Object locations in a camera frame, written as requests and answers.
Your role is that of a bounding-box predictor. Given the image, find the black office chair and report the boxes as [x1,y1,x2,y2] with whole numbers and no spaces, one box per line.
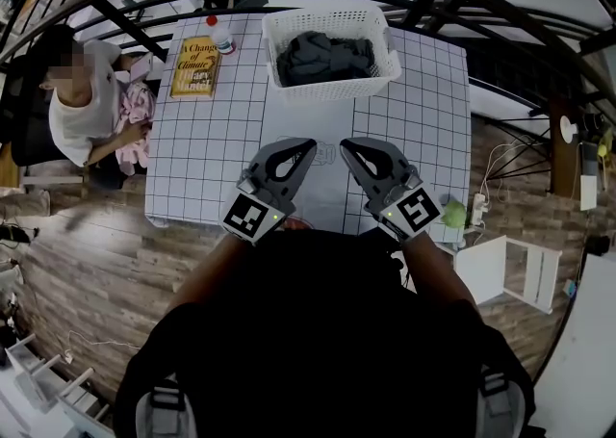
[0,53,57,168]

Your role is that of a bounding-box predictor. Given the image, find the person's black clothing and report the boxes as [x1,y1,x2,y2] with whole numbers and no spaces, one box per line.
[113,226,536,438]

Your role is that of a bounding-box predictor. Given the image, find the white tangled cables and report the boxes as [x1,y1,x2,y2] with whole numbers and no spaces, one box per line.
[480,137,536,206]

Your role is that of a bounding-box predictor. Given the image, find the green plush ball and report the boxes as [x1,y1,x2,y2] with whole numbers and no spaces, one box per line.
[441,199,468,229]

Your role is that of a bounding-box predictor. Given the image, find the small black device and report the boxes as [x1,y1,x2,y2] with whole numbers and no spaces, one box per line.
[584,235,612,258]

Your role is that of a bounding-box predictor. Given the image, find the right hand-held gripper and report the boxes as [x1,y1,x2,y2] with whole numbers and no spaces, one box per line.
[339,137,444,245]

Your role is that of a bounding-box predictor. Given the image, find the white wooden chair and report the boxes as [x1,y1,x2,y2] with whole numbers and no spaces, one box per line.
[451,233,563,316]

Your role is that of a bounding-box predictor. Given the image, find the person's left forearm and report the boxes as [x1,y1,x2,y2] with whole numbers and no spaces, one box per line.
[166,233,256,317]

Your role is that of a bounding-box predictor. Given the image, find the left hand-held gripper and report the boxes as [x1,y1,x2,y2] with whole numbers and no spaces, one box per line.
[219,138,318,247]

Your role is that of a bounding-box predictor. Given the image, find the white desk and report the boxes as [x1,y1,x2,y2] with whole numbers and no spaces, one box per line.
[528,252,616,438]

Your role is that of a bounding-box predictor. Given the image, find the grey backpack shoulder strap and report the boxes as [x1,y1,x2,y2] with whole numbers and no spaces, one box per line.
[475,368,524,438]
[135,377,198,438]

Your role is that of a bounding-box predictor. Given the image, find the white grid tablecloth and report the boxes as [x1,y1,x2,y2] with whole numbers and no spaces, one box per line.
[143,12,473,245]

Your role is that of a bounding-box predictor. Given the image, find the white wooden furniture frame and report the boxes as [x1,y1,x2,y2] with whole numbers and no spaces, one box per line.
[0,329,116,438]

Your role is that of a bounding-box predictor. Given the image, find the white floor cable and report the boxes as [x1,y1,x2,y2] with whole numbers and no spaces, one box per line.
[62,328,141,365]

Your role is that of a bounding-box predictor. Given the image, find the white plastic laundry basket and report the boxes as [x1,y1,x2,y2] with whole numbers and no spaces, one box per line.
[261,5,403,103]

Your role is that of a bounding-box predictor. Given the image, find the dark grey garment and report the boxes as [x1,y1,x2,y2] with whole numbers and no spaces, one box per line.
[275,30,377,89]

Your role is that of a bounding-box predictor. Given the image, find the black metal railing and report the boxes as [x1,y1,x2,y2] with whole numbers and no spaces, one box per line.
[0,0,616,196]

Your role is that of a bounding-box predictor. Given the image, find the brown wooden side table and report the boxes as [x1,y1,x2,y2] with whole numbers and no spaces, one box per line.
[548,97,582,197]

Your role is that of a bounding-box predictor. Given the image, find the clear bottle with red cap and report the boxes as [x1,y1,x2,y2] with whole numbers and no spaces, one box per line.
[205,14,238,57]

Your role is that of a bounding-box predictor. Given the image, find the yellow book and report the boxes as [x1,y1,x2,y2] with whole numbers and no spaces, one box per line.
[169,35,222,100]

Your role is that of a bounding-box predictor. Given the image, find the pink cloth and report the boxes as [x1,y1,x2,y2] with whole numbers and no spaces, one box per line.
[114,82,158,177]

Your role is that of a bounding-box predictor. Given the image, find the person's right forearm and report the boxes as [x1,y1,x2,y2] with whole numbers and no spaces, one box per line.
[401,233,480,307]

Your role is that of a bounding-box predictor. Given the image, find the white power strip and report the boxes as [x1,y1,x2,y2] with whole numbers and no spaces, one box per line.
[472,193,488,228]

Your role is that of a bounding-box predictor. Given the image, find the light coloured smartphone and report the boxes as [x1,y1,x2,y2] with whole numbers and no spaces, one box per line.
[128,51,154,84]

